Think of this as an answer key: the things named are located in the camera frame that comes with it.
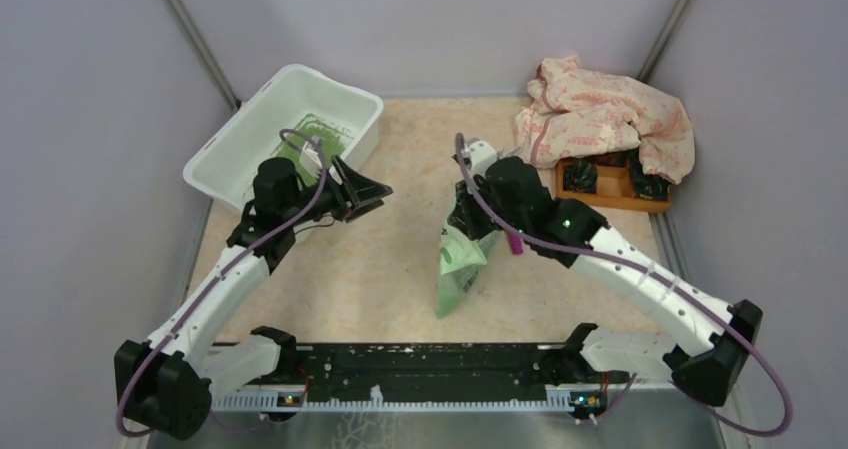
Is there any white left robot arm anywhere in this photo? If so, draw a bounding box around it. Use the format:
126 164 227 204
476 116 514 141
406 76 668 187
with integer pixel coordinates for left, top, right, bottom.
114 156 393 440

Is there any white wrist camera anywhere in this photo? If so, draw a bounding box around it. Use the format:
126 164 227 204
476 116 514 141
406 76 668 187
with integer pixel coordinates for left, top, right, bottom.
297 143 323 180
461 138 501 176

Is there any wooden tray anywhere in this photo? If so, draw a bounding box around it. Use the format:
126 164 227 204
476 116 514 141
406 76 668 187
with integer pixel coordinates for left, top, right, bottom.
554 159 672 214

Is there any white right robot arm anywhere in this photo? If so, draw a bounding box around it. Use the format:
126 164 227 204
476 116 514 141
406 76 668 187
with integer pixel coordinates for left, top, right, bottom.
454 152 763 407

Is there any dark patterned item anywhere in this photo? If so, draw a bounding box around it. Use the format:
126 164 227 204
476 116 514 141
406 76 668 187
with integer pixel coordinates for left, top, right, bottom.
562 160 598 193
627 152 670 201

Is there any dark patterned item right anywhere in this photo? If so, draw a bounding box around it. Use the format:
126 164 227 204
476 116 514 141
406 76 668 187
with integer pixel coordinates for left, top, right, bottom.
627 152 670 201

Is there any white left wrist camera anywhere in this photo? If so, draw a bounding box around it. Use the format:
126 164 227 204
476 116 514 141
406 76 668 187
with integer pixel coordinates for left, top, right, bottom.
297 143 323 180

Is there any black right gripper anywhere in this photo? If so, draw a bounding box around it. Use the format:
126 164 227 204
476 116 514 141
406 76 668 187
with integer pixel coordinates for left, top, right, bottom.
449 172 529 241

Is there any green litter in box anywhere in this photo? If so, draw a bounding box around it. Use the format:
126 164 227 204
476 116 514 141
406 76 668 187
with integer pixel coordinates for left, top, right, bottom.
274 115 352 189

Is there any green cat litter bag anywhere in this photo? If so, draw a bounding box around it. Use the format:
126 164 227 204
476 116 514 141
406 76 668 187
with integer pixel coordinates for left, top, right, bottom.
435 198 503 319

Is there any white plastic litter box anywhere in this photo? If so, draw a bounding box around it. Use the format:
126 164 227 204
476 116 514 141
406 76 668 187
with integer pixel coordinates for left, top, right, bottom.
183 64 384 214

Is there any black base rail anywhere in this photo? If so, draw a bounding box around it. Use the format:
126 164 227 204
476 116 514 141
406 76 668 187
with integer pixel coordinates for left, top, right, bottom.
213 343 631 418

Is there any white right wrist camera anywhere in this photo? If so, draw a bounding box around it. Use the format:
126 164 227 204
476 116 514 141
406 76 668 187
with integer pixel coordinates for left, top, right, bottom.
461 138 501 176

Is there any purple plastic scoop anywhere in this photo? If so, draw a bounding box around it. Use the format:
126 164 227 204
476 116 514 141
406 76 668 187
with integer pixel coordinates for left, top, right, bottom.
507 233 524 255

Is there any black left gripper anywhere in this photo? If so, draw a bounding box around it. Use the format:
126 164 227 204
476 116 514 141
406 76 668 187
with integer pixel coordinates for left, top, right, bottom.
283 153 393 226

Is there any dark patterned item left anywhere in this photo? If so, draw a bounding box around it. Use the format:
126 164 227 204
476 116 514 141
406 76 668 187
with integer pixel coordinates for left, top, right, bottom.
562 160 598 193

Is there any pink patterned cloth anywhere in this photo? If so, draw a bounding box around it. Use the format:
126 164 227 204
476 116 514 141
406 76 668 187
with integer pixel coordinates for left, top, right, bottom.
513 55 695 184

